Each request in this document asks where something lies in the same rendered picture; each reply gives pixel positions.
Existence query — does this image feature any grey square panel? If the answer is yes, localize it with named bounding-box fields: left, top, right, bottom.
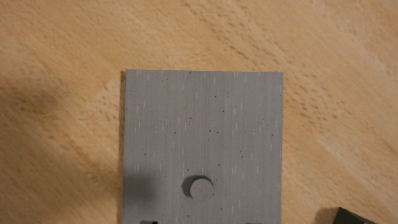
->
left=121, top=69, right=284, bottom=224

